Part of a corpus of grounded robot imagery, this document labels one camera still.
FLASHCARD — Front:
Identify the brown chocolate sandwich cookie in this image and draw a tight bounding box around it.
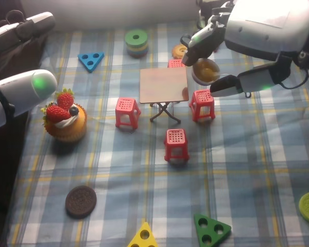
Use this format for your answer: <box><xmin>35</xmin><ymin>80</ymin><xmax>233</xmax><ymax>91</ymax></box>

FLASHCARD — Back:
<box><xmin>65</xmin><ymin>185</ymin><xmax>97</xmax><ymax>220</ymax></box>

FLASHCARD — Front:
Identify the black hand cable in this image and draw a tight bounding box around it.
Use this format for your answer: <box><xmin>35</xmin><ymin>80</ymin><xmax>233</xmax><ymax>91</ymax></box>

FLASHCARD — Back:
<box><xmin>244</xmin><ymin>68</ymin><xmax>309</xmax><ymax>99</ymax></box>

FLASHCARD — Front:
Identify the red stool front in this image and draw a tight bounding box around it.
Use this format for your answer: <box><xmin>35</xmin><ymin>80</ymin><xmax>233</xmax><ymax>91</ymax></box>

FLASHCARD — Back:
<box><xmin>164</xmin><ymin>128</ymin><xmax>190</xmax><ymax>165</ymax></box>

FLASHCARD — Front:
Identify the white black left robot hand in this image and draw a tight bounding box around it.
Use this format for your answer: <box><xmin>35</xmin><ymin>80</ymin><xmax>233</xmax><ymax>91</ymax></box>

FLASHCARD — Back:
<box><xmin>0</xmin><ymin>10</ymin><xmax>56</xmax><ymax>52</ymax></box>

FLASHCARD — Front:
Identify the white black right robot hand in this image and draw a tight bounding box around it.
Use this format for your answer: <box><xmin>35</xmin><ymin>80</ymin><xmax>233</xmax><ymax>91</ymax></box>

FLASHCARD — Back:
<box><xmin>180</xmin><ymin>0</ymin><xmax>309</xmax><ymax>100</ymax></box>

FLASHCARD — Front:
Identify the blue triangle block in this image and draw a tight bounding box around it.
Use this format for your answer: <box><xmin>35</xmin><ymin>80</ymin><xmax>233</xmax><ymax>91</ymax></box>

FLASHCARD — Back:
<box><xmin>77</xmin><ymin>51</ymin><xmax>105</xmax><ymax>74</ymax></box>

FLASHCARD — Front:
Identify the blue plaid tablecloth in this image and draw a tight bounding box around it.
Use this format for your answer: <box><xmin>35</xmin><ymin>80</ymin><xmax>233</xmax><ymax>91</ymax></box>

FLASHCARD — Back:
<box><xmin>4</xmin><ymin>22</ymin><xmax>309</xmax><ymax>247</ymax></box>

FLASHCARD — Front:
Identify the red stool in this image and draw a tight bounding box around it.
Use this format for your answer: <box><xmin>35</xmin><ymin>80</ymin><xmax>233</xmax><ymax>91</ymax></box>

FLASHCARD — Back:
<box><xmin>164</xmin><ymin>128</ymin><xmax>190</xmax><ymax>165</ymax></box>
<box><xmin>115</xmin><ymin>97</ymin><xmax>142</xmax><ymax>132</ymax></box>
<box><xmin>167</xmin><ymin>59</ymin><xmax>186</xmax><ymax>68</ymax></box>
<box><xmin>189</xmin><ymin>89</ymin><xmax>216</xmax><ymax>123</ymax></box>

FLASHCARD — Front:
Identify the yellow ring block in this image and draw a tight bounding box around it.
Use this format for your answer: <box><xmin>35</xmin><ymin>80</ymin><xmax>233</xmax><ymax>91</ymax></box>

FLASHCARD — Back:
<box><xmin>126</xmin><ymin>43</ymin><xmax>148</xmax><ymax>51</ymax></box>

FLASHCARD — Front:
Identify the tan round biscuit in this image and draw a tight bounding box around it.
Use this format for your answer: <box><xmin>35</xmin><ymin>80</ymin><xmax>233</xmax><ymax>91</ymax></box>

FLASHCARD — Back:
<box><xmin>171</xmin><ymin>44</ymin><xmax>188</xmax><ymax>60</ymax></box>

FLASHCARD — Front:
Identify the toy strawberry cupcake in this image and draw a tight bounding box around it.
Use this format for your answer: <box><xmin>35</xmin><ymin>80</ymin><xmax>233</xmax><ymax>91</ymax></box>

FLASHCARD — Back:
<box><xmin>40</xmin><ymin>87</ymin><xmax>88</xmax><ymax>143</ymax></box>

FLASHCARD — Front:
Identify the yellow triangle block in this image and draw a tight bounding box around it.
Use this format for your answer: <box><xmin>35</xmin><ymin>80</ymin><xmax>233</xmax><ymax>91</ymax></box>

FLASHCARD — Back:
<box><xmin>127</xmin><ymin>221</ymin><xmax>159</xmax><ymax>247</ymax></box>

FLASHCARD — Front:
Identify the small folding table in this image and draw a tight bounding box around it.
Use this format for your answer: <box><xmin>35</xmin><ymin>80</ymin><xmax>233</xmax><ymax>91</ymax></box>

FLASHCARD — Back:
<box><xmin>139</xmin><ymin>67</ymin><xmax>190</xmax><ymax>123</ymax></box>

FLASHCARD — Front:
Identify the green ring block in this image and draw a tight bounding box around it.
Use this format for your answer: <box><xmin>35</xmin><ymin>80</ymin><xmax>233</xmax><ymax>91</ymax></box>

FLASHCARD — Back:
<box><xmin>125</xmin><ymin>29</ymin><xmax>148</xmax><ymax>47</ymax></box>

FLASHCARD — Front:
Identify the green triangle block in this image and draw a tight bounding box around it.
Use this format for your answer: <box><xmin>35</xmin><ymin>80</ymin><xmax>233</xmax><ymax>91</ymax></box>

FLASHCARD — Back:
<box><xmin>193</xmin><ymin>213</ymin><xmax>232</xmax><ymax>247</ymax></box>

